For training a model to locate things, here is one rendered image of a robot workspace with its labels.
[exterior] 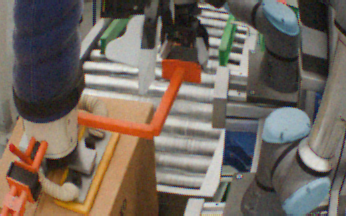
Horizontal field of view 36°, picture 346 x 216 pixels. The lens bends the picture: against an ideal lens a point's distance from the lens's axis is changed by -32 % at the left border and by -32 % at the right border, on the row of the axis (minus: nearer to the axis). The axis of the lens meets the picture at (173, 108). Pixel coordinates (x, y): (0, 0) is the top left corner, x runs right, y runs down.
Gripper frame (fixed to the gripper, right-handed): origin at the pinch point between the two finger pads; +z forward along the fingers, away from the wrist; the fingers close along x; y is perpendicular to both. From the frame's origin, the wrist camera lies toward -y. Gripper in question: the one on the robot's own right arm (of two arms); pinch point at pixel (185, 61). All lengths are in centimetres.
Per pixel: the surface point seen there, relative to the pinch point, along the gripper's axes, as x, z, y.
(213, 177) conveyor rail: 5, 49, -17
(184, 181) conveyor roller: -4, 54, -19
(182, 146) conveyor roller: -9, 54, -36
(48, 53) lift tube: -20.1, -25.3, 38.1
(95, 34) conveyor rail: -59, 49, -90
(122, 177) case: -7.6, 13.5, 27.2
